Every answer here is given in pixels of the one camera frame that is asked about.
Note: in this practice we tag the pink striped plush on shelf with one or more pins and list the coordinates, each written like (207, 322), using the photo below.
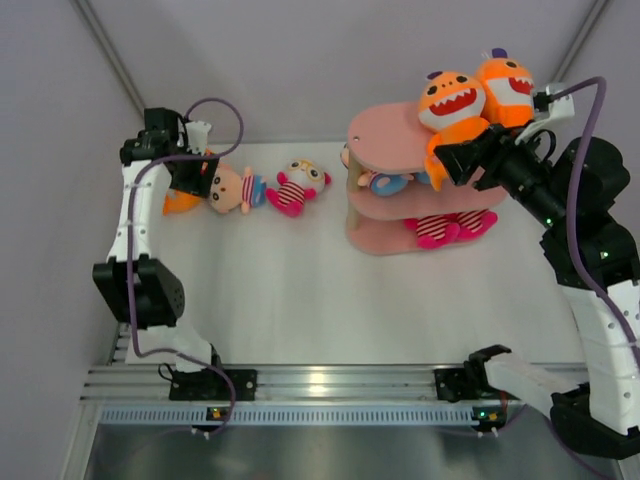
(434, 231)

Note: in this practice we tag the white pink glasses plush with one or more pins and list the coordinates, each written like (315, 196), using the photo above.
(300, 181)

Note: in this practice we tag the white slotted cable duct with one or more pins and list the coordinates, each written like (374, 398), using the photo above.
(302, 415)

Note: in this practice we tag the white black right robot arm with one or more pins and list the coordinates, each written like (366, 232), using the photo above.
(595, 262)

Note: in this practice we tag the aluminium mounting rail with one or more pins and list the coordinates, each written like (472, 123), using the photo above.
(119, 381)

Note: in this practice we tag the blue doll plush on shelf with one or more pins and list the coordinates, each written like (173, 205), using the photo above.
(385, 184)

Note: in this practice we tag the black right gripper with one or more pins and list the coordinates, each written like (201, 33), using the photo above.
(488, 151)

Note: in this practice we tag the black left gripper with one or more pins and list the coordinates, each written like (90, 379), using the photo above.
(197, 183)

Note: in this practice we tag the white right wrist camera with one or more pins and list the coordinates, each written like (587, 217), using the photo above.
(548, 110)

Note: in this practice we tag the pink three-tier shelf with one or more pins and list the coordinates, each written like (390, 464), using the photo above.
(389, 139)

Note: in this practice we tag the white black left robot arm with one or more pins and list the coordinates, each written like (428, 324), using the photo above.
(139, 289)

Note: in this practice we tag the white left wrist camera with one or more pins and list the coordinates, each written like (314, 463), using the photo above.
(197, 137)

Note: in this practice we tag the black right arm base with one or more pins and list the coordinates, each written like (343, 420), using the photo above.
(455, 384)

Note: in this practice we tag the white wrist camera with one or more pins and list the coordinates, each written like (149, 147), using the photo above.
(548, 110)
(197, 137)

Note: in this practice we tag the doll plush striped shirt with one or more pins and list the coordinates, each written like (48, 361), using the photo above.
(230, 190)

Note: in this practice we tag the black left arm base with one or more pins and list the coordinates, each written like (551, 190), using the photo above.
(207, 385)

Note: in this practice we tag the orange shark plush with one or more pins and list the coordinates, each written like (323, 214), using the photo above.
(177, 202)
(450, 107)
(508, 88)

